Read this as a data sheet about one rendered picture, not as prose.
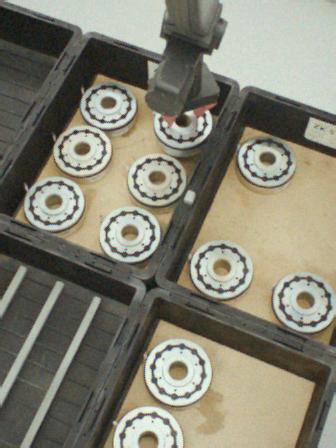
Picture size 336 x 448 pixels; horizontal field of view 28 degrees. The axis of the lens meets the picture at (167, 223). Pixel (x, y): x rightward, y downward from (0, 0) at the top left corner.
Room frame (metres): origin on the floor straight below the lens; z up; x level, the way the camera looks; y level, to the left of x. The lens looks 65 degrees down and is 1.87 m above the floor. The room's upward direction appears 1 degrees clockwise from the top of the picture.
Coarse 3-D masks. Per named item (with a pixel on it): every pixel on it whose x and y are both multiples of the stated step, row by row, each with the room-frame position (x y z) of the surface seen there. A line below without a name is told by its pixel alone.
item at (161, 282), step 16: (240, 96) 0.69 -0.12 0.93; (272, 96) 0.69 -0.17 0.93; (304, 112) 0.66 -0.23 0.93; (320, 112) 0.66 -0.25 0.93; (224, 128) 0.62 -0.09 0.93; (224, 144) 0.59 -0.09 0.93; (208, 160) 0.56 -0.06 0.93; (208, 176) 0.53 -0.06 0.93; (192, 208) 0.47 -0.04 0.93; (176, 240) 0.42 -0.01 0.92; (160, 272) 0.36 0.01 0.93; (176, 288) 0.34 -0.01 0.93; (208, 304) 0.32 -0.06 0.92; (224, 304) 0.32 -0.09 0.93; (240, 320) 0.29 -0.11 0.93; (256, 320) 0.29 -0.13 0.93; (288, 336) 0.27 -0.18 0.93; (304, 336) 0.27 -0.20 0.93; (320, 352) 0.25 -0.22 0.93
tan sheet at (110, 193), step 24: (144, 96) 0.76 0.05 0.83; (72, 120) 0.70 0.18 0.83; (144, 120) 0.70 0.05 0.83; (120, 144) 0.65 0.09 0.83; (144, 144) 0.65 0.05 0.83; (48, 168) 0.60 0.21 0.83; (120, 168) 0.60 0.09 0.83; (192, 168) 0.60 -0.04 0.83; (96, 192) 0.55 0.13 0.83; (120, 192) 0.55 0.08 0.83; (24, 216) 0.50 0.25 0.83; (96, 216) 0.50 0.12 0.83; (168, 216) 0.51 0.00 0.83; (72, 240) 0.46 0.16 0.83; (96, 240) 0.46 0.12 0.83
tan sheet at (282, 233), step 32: (320, 160) 0.63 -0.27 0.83; (224, 192) 0.56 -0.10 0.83; (288, 192) 0.56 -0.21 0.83; (320, 192) 0.56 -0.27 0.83; (224, 224) 0.49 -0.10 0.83; (256, 224) 0.50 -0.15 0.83; (288, 224) 0.50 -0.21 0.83; (320, 224) 0.50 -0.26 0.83; (256, 256) 0.44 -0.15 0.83; (288, 256) 0.44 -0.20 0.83; (320, 256) 0.44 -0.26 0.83; (256, 288) 0.38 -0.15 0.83
